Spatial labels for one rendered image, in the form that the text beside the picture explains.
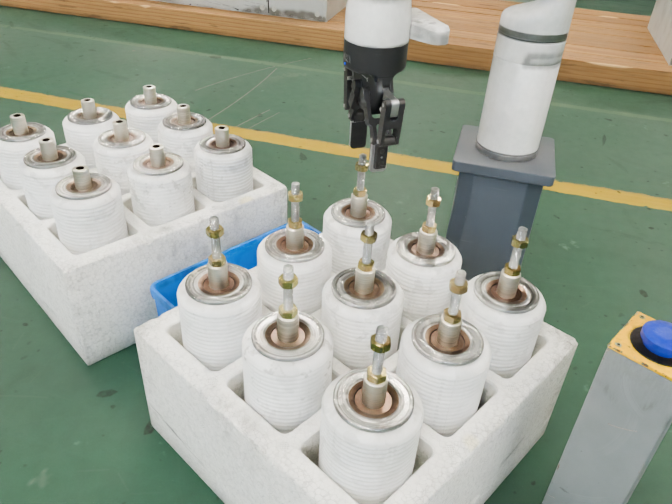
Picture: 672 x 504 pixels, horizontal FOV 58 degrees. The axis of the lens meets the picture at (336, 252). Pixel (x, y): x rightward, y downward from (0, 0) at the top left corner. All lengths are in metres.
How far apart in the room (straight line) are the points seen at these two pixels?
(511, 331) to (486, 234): 0.29
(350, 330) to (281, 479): 0.17
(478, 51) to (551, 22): 1.49
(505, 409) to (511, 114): 0.42
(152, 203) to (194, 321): 0.31
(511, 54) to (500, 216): 0.24
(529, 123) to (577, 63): 1.46
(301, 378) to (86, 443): 0.38
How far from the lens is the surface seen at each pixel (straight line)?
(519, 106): 0.89
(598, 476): 0.70
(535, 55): 0.87
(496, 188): 0.93
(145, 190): 0.95
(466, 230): 0.96
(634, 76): 2.39
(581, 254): 1.33
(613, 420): 0.65
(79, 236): 0.92
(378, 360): 0.53
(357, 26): 0.71
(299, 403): 0.64
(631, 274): 1.32
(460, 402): 0.65
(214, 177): 1.00
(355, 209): 0.82
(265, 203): 1.03
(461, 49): 2.35
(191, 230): 0.96
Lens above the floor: 0.68
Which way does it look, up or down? 35 degrees down
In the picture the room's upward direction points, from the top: 3 degrees clockwise
